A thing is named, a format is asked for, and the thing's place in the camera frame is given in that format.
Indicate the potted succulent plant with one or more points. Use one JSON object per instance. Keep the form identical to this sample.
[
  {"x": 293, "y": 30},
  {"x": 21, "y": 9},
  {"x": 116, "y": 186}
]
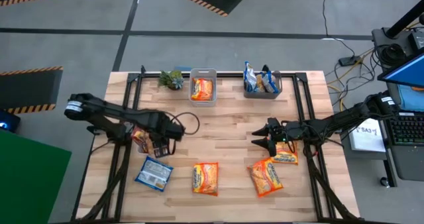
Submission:
[{"x": 172, "y": 79}]

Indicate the teal cloth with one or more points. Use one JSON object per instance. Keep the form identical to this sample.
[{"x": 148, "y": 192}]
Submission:
[{"x": 412, "y": 98}]

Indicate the grey workstation desk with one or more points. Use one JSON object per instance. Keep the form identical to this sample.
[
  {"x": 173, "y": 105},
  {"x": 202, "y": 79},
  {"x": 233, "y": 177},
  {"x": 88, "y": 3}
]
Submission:
[{"x": 407, "y": 164}]

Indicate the computer monitor with blue screen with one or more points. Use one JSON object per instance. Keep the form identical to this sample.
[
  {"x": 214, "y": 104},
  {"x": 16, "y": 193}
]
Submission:
[{"x": 407, "y": 73}]

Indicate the black metal pole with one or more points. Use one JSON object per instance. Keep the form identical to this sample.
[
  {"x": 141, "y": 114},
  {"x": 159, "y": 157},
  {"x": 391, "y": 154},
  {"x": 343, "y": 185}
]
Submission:
[{"x": 404, "y": 18}]

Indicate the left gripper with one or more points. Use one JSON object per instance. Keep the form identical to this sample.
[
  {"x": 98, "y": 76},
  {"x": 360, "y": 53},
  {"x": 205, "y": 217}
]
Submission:
[{"x": 165, "y": 128}]

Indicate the light grey plastic bin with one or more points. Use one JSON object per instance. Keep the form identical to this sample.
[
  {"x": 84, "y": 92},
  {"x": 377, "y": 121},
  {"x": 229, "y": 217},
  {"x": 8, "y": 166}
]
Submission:
[{"x": 191, "y": 85}]

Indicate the white paper sheet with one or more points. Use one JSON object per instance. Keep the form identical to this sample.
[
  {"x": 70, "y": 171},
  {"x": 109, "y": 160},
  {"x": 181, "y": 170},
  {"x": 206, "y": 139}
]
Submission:
[{"x": 364, "y": 142}]

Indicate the blue Maruchan noodle pack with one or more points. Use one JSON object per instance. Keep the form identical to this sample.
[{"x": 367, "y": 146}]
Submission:
[
  {"x": 260, "y": 83},
  {"x": 154, "y": 174},
  {"x": 249, "y": 78},
  {"x": 271, "y": 83}
]

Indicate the green board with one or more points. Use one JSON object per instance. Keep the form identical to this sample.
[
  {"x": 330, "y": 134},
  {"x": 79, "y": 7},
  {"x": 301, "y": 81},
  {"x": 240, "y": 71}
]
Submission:
[{"x": 30, "y": 177}]

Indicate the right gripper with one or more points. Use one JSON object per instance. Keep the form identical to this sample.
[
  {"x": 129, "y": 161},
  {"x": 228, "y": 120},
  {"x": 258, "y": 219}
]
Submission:
[{"x": 288, "y": 131}]

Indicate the black computer keyboard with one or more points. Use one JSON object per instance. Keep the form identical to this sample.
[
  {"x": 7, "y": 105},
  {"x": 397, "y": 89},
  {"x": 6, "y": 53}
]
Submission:
[{"x": 409, "y": 131}]

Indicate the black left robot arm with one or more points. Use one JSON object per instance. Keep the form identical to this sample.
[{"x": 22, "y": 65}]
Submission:
[{"x": 109, "y": 111}]

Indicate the dark grey plastic bin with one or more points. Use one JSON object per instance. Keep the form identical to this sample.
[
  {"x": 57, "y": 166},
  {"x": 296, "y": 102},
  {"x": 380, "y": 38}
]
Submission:
[{"x": 261, "y": 95}]

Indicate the black power adapter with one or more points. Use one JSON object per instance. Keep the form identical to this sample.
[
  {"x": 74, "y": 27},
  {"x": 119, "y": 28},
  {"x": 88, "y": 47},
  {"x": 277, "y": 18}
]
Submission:
[{"x": 418, "y": 40}]

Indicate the red Maruchan noodle pack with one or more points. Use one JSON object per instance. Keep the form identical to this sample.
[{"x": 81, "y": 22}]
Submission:
[{"x": 140, "y": 138}]

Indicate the black power strip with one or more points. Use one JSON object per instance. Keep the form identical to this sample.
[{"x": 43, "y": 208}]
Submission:
[{"x": 348, "y": 61}]

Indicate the black caster wheel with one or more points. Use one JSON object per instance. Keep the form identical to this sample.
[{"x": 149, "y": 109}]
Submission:
[{"x": 384, "y": 182}]

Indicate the black metal table frame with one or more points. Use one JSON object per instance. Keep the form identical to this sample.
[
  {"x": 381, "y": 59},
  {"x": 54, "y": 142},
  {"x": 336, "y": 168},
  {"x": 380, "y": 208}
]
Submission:
[{"x": 225, "y": 75}]

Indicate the black device with blue light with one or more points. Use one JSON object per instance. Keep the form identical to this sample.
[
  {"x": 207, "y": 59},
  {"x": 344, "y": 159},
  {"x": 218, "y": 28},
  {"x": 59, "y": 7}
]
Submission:
[{"x": 10, "y": 123}]

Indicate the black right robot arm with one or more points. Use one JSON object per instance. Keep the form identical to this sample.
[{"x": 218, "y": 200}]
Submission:
[{"x": 331, "y": 121}]

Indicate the orange Maruchan noodle pack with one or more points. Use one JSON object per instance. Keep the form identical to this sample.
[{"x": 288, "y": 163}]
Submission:
[
  {"x": 205, "y": 179},
  {"x": 202, "y": 89},
  {"x": 265, "y": 177},
  {"x": 286, "y": 155}
]

